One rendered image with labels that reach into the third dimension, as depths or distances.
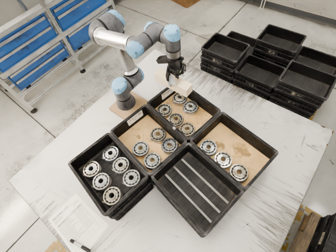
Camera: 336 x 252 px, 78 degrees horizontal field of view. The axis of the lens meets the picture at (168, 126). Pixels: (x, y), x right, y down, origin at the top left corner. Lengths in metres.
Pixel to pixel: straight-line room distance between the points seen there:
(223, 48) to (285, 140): 1.26
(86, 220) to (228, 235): 0.83
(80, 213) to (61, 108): 1.75
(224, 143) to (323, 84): 1.29
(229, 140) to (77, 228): 1.06
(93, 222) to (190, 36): 2.82
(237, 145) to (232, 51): 1.32
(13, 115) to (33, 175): 1.66
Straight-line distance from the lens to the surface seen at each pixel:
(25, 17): 2.74
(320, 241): 1.95
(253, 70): 2.42
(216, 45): 2.49
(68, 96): 3.06
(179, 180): 1.25
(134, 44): 1.01
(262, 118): 1.66
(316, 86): 2.32
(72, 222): 1.50
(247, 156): 1.34
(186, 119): 1.42
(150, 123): 1.42
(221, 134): 1.37
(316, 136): 1.72
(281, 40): 2.69
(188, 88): 1.21
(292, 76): 2.33
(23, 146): 2.93
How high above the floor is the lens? 2.02
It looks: 59 degrees down
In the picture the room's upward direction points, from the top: 10 degrees counter-clockwise
